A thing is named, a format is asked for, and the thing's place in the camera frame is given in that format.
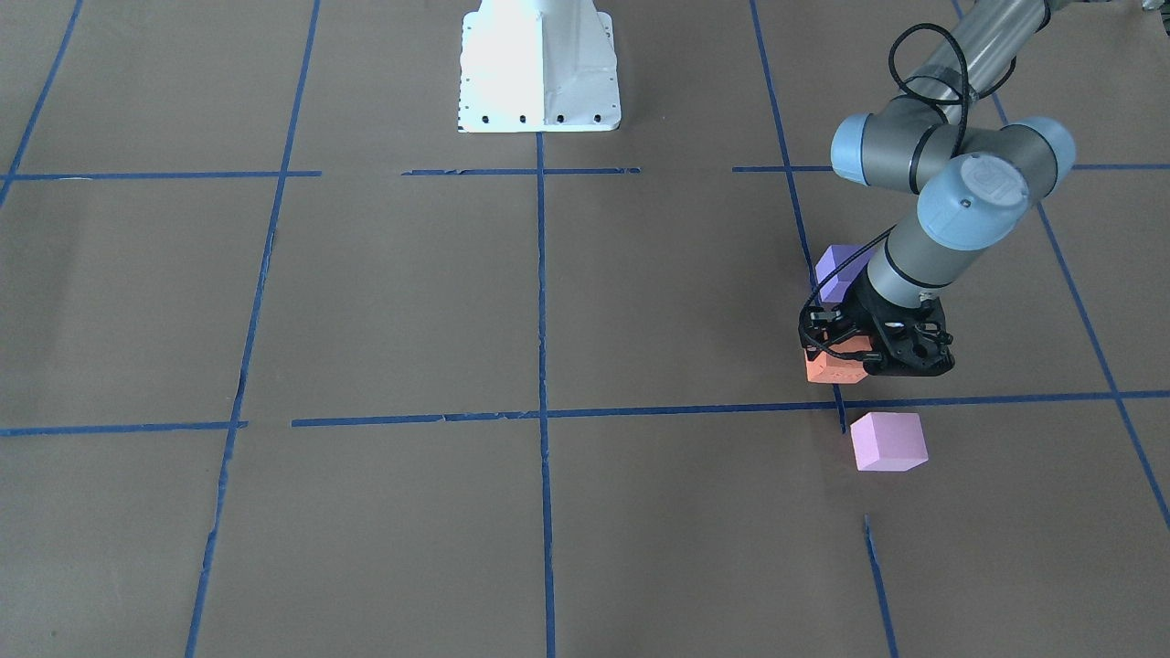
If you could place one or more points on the pink foam block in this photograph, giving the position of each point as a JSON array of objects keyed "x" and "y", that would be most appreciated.
[{"x": 888, "y": 442}]

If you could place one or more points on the orange foam block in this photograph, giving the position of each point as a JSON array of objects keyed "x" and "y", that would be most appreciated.
[{"x": 827, "y": 369}]

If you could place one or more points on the white pedestal column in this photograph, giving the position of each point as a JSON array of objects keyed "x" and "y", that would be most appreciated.
[{"x": 538, "y": 67}]

